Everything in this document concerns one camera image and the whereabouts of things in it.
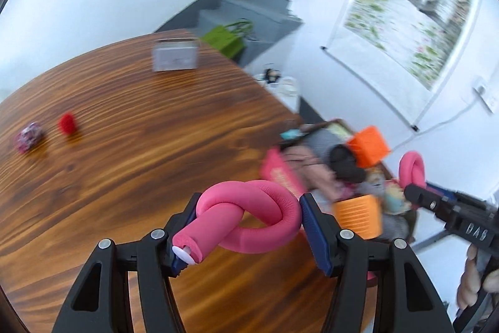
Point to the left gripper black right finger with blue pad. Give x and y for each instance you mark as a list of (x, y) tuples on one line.
[(406, 299)]

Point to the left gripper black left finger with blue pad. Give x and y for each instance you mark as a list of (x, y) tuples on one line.
[(99, 301)]

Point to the small pink foam knot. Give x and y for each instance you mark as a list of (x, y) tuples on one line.
[(411, 170)]

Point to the orange rubber cube toy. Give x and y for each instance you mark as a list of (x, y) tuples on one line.
[(368, 146)]

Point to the large pink foam knot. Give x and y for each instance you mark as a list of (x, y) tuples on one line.
[(251, 217)]

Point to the grey black sock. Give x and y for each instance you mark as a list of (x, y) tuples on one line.
[(335, 155)]

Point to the person's right hand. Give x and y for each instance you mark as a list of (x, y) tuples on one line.
[(471, 283)]

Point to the orange ribbed cup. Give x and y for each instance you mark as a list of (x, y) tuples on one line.
[(361, 215)]

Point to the red pompom ball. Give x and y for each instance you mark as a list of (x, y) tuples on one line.
[(67, 124)]

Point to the pink red flat box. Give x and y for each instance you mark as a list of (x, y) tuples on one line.
[(274, 168)]

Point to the landscape scroll painting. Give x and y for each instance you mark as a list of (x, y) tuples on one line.
[(405, 50)]

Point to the grey metal tin box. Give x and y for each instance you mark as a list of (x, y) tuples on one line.
[(176, 54)]

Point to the green shopping bag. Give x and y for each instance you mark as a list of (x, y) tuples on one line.
[(228, 39)]

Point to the white wall socket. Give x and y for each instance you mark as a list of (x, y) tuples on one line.
[(486, 94)]

